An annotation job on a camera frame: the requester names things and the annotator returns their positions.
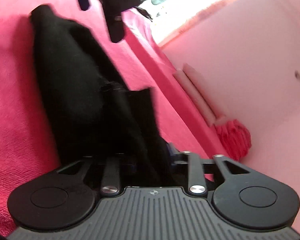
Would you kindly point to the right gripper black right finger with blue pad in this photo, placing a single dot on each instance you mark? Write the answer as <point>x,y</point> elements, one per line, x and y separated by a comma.
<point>219,175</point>

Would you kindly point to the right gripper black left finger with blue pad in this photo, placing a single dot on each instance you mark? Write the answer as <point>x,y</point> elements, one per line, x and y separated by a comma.
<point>100,175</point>

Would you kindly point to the black pants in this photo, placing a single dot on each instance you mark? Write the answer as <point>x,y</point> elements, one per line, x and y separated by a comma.
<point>91,110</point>

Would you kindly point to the black cloth on far bed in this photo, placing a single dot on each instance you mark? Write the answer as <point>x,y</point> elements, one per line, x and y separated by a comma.
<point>144,13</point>

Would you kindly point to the pink far bed cover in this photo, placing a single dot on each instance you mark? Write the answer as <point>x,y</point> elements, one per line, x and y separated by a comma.
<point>140,39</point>

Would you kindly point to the folded red blankets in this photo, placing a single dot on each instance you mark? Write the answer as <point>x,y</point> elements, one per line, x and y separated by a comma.
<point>235,138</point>

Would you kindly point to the pink patterned curtain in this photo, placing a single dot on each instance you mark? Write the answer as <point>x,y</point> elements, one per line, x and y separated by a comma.
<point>193,21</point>

